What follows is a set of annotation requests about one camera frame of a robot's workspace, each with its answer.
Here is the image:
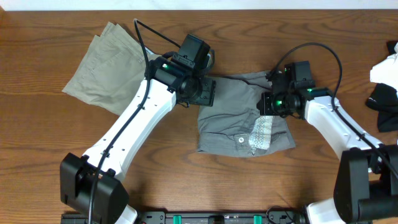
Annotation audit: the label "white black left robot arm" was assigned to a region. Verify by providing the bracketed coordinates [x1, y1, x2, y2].
[60, 55, 216, 223]

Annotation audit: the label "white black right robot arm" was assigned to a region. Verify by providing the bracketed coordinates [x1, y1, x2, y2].
[257, 88, 397, 223]

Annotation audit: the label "black garment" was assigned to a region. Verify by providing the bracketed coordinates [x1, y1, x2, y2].
[365, 40, 398, 133]

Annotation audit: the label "white crumpled garment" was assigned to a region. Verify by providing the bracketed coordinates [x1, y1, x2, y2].
[369, 40, 397, 90]

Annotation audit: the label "folded khaki shorts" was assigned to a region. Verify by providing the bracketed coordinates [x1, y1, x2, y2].
[63, 22, 146, 115]

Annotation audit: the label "grey shorts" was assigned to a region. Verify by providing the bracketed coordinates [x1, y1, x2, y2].
[197, 71, 295, 157]

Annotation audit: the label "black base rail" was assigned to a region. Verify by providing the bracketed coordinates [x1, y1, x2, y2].
[60, 205, 312, 224]

